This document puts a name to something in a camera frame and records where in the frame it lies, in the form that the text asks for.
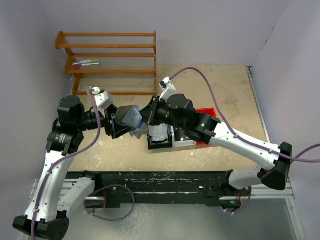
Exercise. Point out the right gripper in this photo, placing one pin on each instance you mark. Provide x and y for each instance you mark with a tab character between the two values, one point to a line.
153	111

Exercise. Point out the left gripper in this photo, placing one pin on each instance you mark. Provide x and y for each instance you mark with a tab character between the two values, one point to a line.
110	123

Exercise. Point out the grey card holder wallet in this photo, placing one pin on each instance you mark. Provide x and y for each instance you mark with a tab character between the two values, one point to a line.
131	116

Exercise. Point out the black plastic bin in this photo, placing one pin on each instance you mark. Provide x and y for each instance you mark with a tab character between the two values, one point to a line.
160	145

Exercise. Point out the white plastic bin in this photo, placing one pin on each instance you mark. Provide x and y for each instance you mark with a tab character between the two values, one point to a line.
187	143

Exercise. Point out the red plastic bin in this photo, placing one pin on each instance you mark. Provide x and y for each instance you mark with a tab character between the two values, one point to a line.
206	111

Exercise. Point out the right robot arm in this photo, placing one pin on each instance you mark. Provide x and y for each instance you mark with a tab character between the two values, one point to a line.
272	160

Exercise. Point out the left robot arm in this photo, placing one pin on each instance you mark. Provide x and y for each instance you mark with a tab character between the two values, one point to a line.
48	215

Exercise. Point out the white VIP cards pile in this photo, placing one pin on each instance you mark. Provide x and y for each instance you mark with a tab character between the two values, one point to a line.
158	133

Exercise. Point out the black cards pile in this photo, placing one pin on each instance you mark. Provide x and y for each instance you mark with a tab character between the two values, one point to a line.
179	135

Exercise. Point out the small grey box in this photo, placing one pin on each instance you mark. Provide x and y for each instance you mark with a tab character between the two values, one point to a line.
83	88

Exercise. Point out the green marker pen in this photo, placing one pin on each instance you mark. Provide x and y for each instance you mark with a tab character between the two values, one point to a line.
90	60

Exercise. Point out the pink marker pen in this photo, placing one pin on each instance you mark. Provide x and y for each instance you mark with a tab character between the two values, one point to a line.
86	64

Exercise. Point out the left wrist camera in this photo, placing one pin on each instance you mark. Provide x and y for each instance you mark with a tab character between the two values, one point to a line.
102	98

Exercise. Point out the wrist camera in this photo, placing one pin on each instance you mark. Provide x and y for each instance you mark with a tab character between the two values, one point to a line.
102	98
168	89

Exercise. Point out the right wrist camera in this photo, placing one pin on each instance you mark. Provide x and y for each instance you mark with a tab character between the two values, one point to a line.
168	89

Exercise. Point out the aluminium rail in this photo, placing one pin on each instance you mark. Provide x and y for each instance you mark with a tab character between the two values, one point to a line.
263	192

